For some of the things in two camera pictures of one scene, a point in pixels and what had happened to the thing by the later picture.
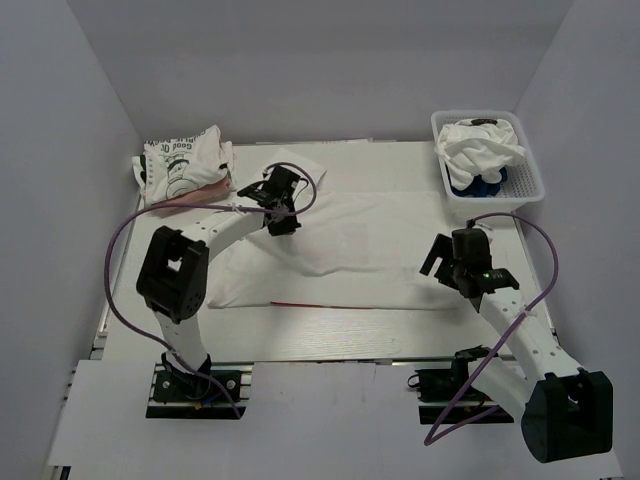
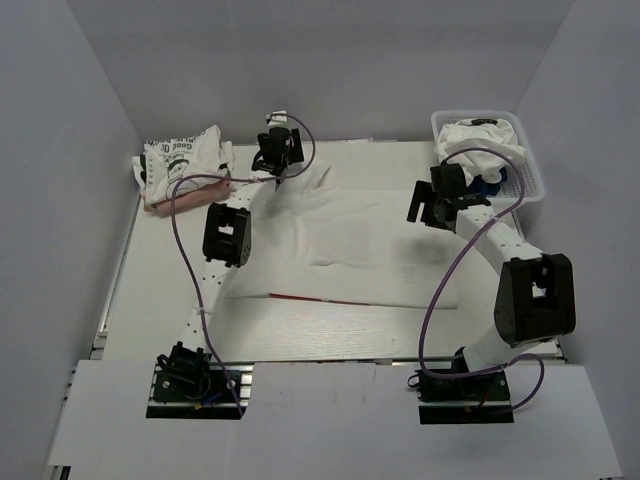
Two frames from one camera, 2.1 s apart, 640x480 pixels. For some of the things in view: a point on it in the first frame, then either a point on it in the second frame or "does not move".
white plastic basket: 523,184 does not move
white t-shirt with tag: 477,148 does not move
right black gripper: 442,248 -> 423,193
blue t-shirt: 479,186 does not move
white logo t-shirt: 358,249 does not move
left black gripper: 288,227 -> 296,151
